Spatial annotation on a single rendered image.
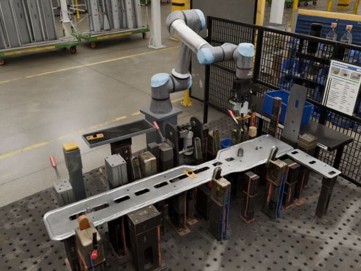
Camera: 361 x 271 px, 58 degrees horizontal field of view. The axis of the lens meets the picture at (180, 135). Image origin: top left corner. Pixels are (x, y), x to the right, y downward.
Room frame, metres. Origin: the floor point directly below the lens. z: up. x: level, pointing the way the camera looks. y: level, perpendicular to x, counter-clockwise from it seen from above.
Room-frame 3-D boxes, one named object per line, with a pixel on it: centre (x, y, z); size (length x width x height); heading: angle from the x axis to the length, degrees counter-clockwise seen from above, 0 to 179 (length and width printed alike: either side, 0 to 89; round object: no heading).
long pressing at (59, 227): (1.37, -0.04, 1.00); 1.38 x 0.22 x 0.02; 123
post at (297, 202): (1.56, -0.68, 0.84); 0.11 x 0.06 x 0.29; 33
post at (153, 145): (1.52, 0.15, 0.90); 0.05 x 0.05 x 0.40; 33
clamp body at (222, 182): (1.28, -0.19, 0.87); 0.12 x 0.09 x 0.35; 33
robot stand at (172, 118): (1.98, 0.13, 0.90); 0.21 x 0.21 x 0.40; 41
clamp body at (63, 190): (1.21, 0.54, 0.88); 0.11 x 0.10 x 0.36; 33
